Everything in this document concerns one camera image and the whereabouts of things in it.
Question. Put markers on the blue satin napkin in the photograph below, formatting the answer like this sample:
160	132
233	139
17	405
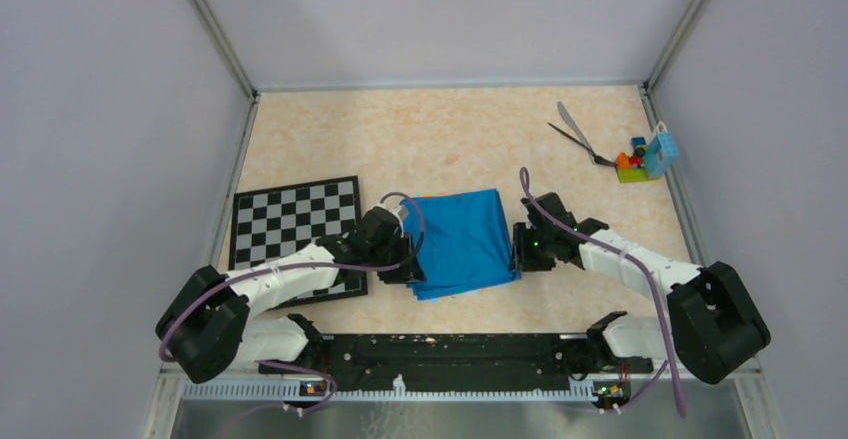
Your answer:
467	244

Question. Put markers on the aluminium front rail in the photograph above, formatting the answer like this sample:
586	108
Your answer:
262	402

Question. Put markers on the black white checkerboard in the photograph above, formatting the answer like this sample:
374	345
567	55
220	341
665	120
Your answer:
272	223

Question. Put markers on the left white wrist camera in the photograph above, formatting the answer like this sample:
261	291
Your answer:
399	211

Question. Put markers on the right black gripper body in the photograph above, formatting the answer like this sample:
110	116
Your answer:
533	251

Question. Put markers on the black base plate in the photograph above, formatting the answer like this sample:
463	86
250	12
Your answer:
464	362

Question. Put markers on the colourful toy block set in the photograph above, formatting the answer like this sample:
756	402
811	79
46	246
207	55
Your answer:
648	159

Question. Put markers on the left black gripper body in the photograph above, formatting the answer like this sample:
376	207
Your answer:
397	249

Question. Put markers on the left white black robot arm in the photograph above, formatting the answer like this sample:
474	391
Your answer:
209	326

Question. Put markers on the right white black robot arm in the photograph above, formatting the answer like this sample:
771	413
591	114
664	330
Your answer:
707	320

